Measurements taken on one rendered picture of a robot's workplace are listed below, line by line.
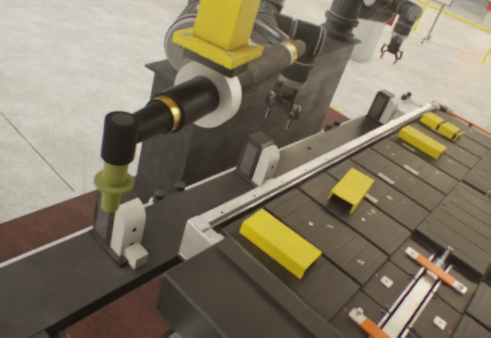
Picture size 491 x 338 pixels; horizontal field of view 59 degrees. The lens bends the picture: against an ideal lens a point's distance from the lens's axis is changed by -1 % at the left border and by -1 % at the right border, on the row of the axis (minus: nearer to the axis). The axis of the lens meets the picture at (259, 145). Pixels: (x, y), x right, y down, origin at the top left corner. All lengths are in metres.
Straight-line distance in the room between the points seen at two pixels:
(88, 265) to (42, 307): 0.12
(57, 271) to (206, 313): 0.41
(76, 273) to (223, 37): 0.63
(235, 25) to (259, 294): 0.41
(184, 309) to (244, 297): 0.09
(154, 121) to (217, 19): 0.14
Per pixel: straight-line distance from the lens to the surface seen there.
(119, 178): 0.46
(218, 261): 0.73
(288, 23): 1.49
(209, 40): 0.51
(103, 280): 0.97
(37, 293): 0.95
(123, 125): 0.42
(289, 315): 0.71
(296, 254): 0.90
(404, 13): 2.92
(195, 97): 0.50
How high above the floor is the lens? 1.63
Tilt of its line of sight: 30 degrees down
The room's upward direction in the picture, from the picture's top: 19 degrees clockwise
